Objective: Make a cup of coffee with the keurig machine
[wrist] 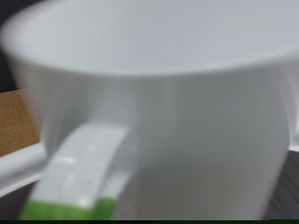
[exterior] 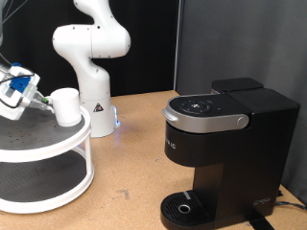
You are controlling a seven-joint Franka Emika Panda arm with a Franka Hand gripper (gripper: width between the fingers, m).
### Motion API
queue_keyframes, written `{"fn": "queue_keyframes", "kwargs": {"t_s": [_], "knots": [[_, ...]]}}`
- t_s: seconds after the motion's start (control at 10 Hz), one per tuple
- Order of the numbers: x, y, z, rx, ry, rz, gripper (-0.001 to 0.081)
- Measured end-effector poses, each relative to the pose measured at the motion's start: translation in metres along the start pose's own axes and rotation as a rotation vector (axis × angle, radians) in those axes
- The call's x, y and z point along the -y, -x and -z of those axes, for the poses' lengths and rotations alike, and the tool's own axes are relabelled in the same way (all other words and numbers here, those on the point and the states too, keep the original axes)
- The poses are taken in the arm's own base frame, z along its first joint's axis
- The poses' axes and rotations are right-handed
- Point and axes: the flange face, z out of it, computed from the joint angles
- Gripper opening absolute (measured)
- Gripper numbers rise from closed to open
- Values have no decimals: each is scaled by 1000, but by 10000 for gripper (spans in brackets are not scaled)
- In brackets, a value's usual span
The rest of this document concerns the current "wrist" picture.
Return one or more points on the white mug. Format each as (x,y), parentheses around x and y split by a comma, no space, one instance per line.
(187,109)

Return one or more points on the green tape piece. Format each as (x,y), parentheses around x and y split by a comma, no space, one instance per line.
(62,210)

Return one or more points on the white two-tier turntable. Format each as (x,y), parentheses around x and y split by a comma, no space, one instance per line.
(18,168)

